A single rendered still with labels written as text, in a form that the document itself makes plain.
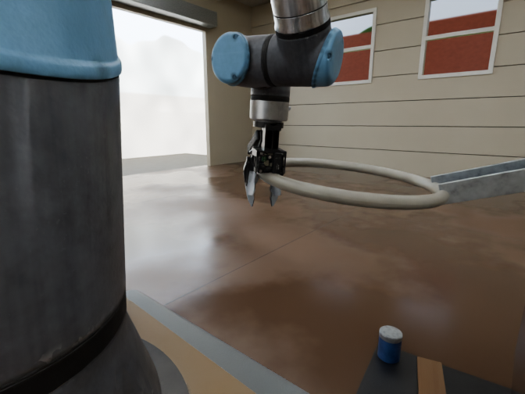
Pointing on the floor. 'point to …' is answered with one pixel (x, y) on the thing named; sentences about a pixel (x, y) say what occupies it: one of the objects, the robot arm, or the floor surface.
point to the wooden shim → (430, 377)
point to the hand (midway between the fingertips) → (261, 200)
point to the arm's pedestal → (217, 349)
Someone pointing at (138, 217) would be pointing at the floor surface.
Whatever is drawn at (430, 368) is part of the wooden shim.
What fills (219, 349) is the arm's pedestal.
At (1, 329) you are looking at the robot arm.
